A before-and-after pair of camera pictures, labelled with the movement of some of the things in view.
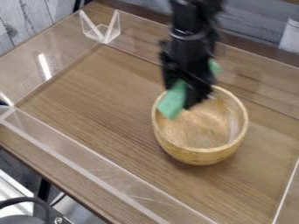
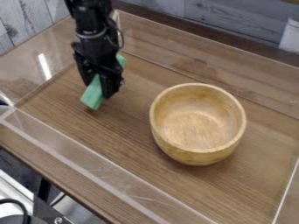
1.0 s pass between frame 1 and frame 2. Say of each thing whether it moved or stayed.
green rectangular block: moved
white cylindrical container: stayed
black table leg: stayed
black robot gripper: moved
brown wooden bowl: stayed
